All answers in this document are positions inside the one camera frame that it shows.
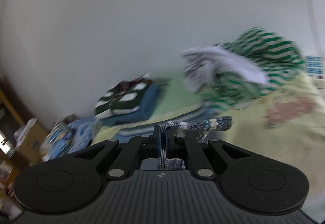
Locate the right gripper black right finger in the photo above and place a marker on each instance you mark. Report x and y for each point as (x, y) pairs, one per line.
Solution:
(205, 161)

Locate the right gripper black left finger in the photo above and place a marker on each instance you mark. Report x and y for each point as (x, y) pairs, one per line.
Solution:
(118, 161)

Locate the grey-blue knitted sweater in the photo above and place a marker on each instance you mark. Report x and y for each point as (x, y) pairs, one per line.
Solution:
(197, 130)

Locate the blue patterned cloth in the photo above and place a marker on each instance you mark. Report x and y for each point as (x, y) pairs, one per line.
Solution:
(69, 134)

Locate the folded dark green striped shirt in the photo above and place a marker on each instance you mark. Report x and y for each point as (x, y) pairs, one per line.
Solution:
(123, 98)

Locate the pale yellow green bed blanket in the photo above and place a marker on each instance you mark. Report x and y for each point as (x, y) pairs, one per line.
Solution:
(286, 125)

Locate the white crumpled garment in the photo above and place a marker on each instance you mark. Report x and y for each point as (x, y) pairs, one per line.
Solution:
(206, 64)

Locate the wooden shelf unit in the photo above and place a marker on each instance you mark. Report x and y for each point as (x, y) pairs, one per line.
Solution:
(26, 137)

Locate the green white striped garment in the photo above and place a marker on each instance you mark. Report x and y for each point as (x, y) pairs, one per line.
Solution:
(257, 63)

